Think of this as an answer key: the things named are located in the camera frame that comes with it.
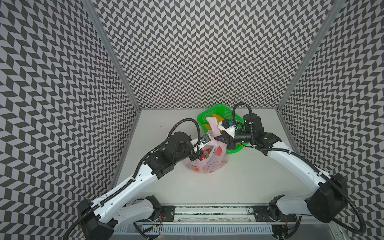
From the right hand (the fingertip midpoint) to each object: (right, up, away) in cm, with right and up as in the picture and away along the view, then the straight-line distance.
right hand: (215, 141), depth 72 cm
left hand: (-7, 0, -2) cm, 7 cm away
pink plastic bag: (+1, -9, 0) cm, 9 cm away
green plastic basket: (+9, +16, +41) cm, 45 cm away
